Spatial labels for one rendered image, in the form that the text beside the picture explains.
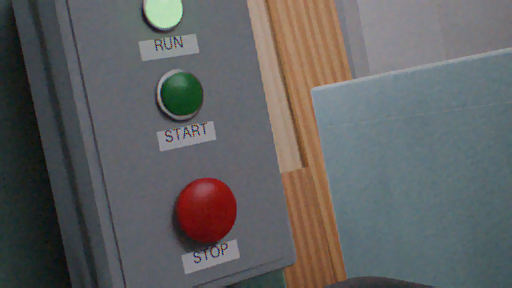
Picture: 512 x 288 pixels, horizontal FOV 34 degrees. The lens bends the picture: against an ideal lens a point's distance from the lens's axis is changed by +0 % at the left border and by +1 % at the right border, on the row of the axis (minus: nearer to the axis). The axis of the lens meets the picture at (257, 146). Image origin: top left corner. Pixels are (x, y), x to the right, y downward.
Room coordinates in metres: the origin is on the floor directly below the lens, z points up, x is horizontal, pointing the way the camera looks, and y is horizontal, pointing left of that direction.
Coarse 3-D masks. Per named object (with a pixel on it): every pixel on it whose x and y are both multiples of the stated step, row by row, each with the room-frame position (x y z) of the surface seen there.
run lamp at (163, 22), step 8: (144, 0) 0.38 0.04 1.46; (152, 0) 0.38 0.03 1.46; (160, 0) 0.38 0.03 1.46; (168, 0) 0.38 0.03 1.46; (176, 0) 0.38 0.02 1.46; (144, 8) 0.38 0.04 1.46; (152, 8) 0.38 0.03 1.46; (160, 8) 0.38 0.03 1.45; (168, 8) 0.38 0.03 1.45; (176, 8) 0.38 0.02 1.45; (144, 16) 0.38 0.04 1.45; (152, 16) 0.38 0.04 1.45; (160, 16) 0.38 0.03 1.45; (168, 16) 0.38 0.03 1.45; (176, 16) 0.38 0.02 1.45; (152, 24) 0.38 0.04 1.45; (160, 24) 0.38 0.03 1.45; (168, 24) 0.38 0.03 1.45; (176, 24) 0.39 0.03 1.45
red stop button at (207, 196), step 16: (192, 192) 0.37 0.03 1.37; (208, 192) 0.38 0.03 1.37; (224, 192) 0.38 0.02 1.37; (176, 208) 0.38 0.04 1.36; (192, 208) 0.37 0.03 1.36; (208, 208) 0.38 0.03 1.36; (224, 208) 0.38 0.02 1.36; (192, 224) 0.37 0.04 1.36; (208, 224) 0.38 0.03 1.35; (224, 224) 0.38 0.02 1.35; (208, 240) 0.38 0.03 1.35
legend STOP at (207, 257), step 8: (232, 240) 0.39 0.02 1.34; (208, 248) 0.39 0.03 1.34; (216, 248) 0.39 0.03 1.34; (224, 248) 0.39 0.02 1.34; (232, 248) 0.39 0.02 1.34; (184, 256) 0.38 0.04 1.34; (192, 256) 0.38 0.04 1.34; (200, 256) 0.38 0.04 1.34; (208, 256) 0.39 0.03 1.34; (216, 256) 0.39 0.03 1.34; (224, 256) 0.39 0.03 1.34; (232, 256) 0.39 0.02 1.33; (184, 264) 0.38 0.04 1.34; (192, 264) 0.38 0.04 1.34; (200, 264) 0.38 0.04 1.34; (208, 264) 0.39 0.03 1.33
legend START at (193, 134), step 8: (184, 128) 0.39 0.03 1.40; (192, 128) 0.39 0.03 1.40; (200, 128) 0.39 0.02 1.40; (208, 128) 0.39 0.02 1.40; (160, 136) 0.38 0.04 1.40; (168, 136) 0.38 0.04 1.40; (176, 136) 0.38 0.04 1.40; (184, 136) 0.39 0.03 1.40; (192, 136) 0.39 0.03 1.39; (200, 136) 0.39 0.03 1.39; (208, 136) 0.39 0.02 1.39; (160, 144) 0.38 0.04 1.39; (168, 144) 0.38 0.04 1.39; (176, 144) 0.38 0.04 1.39; (184, 144) 0.39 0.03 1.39; (192, 144) 0.39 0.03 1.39
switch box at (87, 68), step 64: (64, 0) 0.36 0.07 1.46; (128, 0) 0.38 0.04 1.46; (192, 0) 0.40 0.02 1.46; (64, 64) 0.36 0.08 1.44; (128, 64) 0.38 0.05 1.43; (192, 64) 0.39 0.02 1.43; (256, 64) 0.41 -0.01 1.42; (64, 128) 0.38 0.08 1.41; (128, 128) 0.37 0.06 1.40; (256, 128) 0.41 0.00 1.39; (64, 192) 0.39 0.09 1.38; (128, 192) 0.37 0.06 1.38; (256, 192) 0.40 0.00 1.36; (128, 256) 0.37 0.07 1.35; (256, 256) 0.40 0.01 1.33
